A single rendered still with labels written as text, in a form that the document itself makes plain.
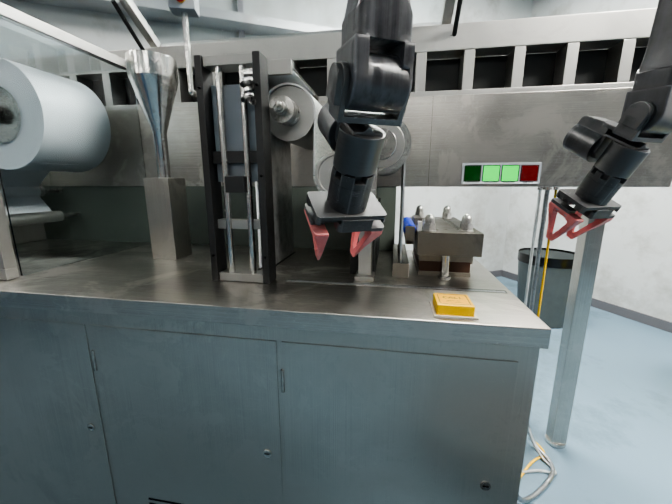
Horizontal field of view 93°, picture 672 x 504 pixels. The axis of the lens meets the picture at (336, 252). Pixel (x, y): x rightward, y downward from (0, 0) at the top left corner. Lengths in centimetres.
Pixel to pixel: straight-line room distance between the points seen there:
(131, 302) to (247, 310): 27
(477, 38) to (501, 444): 115
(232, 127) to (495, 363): 79
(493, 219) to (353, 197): 391
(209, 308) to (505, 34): 119
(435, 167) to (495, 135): 21
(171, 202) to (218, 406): 65
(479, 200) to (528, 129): 286
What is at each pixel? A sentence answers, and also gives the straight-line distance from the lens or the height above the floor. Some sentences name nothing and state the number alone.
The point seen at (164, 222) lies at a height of 103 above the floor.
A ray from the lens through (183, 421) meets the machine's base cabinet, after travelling 98.
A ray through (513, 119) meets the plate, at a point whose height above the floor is 136.
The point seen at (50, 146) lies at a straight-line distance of 131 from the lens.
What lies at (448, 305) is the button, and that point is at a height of 92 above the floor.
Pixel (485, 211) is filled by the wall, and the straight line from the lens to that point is 419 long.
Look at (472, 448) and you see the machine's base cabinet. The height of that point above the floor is 61.
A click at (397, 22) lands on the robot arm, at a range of 39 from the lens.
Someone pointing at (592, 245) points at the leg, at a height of 92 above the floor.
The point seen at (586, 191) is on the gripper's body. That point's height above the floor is 114.
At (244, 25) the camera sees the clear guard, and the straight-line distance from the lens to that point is 142.
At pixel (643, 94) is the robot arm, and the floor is 129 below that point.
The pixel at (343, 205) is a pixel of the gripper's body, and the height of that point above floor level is 113.
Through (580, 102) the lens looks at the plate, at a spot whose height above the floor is 140.
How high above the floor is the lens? 115
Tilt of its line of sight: 12 degrees down
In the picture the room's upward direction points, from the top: straight up
